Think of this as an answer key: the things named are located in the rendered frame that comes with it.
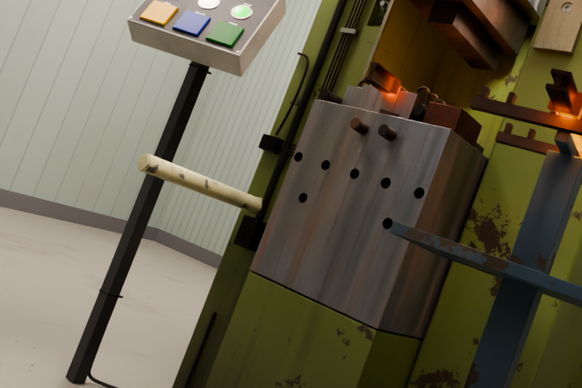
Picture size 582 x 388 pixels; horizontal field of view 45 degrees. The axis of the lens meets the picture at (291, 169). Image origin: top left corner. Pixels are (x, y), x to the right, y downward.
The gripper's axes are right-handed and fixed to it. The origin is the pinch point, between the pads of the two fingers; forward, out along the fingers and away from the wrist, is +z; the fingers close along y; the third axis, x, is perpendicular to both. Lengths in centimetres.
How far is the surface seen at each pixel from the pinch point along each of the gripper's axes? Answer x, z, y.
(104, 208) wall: 99, 364, -201
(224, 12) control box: 1.6, 13.2, -4.2
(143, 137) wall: 163, 341, -199
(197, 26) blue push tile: -6.9, 12.5, -7.6
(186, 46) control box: -11.5, 16.1, -8.9
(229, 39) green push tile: -7.8, 12.5, 2.4
